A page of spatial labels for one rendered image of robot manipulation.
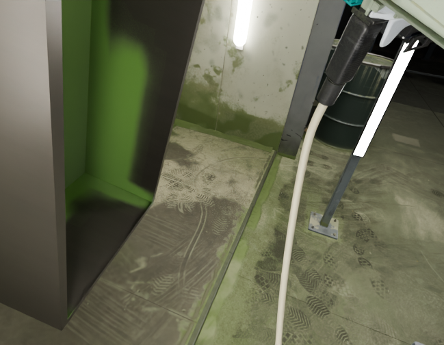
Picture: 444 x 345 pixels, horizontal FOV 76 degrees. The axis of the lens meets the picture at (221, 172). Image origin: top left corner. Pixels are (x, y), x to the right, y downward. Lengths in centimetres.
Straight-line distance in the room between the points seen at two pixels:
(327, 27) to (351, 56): 201
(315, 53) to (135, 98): 168
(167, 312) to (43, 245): 90
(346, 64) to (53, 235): 59
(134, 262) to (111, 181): 50
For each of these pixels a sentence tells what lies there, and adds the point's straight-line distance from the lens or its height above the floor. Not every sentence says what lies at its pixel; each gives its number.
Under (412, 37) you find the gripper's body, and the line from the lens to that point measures 51.
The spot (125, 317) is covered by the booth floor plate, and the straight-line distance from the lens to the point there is 150.
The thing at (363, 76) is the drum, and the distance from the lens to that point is 300.
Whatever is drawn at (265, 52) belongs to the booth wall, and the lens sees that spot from 253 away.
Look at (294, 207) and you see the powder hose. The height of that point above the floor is 98.
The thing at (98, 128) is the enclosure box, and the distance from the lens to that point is 127.
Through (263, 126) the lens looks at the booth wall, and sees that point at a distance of 270.
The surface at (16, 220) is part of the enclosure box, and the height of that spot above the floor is 91.
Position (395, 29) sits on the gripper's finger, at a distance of 45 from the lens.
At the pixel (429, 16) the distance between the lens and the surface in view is 37.
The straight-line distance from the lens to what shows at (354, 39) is 43.
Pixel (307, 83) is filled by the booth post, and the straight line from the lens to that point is 252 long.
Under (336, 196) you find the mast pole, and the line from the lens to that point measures 197.
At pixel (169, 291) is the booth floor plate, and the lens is 155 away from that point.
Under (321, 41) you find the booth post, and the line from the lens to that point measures 246.
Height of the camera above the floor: 136
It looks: 35 degrees down
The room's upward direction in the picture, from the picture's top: 9 degrees clockwise
